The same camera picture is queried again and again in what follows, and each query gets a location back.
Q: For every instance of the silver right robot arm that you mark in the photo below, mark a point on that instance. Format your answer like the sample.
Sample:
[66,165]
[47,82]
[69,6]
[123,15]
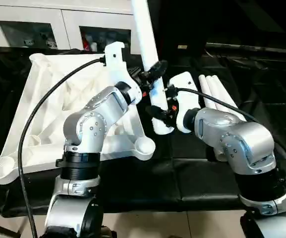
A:
[244,134]

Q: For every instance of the white plastic table leg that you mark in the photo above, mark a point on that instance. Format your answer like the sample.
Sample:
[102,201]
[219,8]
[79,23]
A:
[215,94]
[145,37]
[224,94]
[206,91]

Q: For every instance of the black mat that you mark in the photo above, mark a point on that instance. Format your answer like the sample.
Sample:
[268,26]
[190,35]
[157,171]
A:
[182,173]

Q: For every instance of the small tan tag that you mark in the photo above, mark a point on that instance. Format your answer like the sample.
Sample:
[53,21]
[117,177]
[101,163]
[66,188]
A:
[181,46]

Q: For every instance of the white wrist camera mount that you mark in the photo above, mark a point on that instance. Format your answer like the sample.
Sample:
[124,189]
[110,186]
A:
[185,84]
[116,62]

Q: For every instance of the white cabinet with glass doors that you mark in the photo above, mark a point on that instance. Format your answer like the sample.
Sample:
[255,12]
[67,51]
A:
[68,15]

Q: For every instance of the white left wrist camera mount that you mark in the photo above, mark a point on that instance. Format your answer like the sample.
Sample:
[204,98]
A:
[116,62]

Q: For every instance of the white plastic table top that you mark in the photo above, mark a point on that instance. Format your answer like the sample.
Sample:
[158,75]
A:
[46,99]

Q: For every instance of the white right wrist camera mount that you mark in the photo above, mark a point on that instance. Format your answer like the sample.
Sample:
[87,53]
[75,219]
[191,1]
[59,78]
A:
[185,84]

